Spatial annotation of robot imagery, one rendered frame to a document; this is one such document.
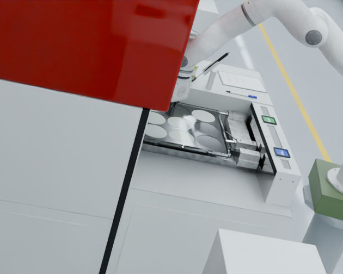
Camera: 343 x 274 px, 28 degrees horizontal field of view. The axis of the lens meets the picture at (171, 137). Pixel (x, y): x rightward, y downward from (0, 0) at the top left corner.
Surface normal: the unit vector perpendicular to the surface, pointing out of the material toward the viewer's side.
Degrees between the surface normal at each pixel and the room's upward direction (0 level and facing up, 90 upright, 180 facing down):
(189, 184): 0
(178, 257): 90
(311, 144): 0
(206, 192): 0
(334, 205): 90
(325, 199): 90
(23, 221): 90
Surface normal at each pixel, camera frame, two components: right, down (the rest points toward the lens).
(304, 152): 0.25, -0.85
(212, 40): 0.43, -0.03
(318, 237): -0.70, 0.17
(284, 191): 0.06, 0.49
